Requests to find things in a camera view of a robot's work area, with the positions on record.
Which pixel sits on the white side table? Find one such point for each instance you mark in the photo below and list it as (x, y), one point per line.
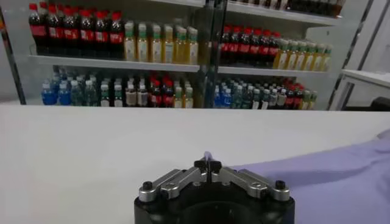
(365, 76)

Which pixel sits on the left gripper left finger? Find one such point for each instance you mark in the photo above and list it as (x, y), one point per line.
(170, 185)

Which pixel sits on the small dark drink bottle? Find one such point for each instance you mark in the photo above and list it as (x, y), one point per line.
(142, 98)
(118, 99)
(265, 102)
(104, 99)
(273, 102)
(131, 98)
(256, 102)
(281, 102)

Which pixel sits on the glass drinks display cabinet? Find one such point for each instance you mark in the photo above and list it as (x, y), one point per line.
(210, 76)
(219, 36)

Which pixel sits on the yellow tea bottle green cap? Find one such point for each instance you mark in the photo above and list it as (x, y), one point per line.
(156, 47)
(281, 58)
(168, 48)
(310, 60)
(319, 61)
(143, 46)
(192, 49)
(327, 61)
(292, 58)
(301, 59)
(180, 48)
(130, 45)

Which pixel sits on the white metal shelf board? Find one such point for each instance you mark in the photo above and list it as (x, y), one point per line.
(106, 64)
(289, 15)
(268, 72)
(182, 2)

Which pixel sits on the small red cap cola bottle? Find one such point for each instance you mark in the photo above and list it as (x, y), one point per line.
(168, 99)
(298, 102)
(289, 102)
(156, 99)

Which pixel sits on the purple t-shirt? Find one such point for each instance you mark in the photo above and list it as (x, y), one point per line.
(335, 182)

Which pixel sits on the small clear green bottle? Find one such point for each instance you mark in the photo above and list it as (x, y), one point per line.
(90, 95)
(77, 95)
(247, 100)
(237, 100)

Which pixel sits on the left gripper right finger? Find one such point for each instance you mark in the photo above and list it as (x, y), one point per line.
(253, 184)

